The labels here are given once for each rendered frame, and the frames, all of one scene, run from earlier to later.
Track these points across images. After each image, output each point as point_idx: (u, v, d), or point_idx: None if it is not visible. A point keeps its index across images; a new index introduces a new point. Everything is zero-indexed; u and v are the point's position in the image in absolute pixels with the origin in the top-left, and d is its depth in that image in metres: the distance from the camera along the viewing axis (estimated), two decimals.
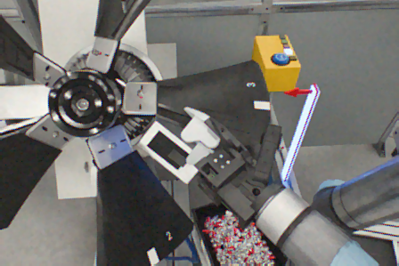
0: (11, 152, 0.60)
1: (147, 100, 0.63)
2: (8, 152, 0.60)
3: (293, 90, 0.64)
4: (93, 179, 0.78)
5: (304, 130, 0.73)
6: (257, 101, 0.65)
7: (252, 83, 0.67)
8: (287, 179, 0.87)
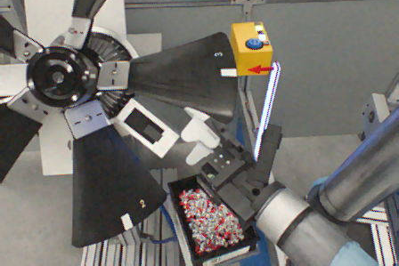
0: None
1: (120, 76, 0.68)
2: None
3: (256, 67, 0.70)
4: None
5: (270, 107, 0.78)
6: (224, 69, 0.69)
7: (220, 52, 0.71)
8: None
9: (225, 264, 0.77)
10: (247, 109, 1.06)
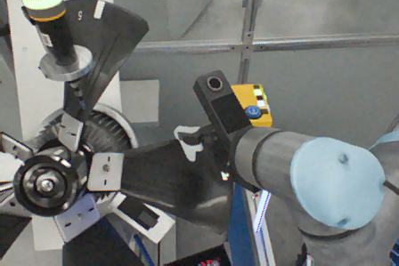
0: None
1: (77, 224, 0.66)
2: None
3: None
4: None
5: (269, 193, 0.75)
6: None
7: None
8: (258, 230, 0.90)
9: None
10: None
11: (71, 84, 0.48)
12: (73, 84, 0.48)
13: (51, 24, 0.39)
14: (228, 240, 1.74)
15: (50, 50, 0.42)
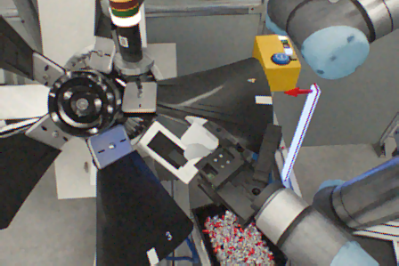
0: (9, 43, 0.58)
1: (109, 153, 0.63)
2: (7, 40, 0.58)
3: (293, 90, 0.64)
4: (93, 179, 0.78)
5: (305, 130, 0.72)
6: (154, 251, 0.66)
7: (171, 236, 0.69)
8: (287, 179, 0.87)
9: None
10: None
11: None
12: None
13: (130, 29, 0.50)
14: None
15: (125, 50, 0.53)
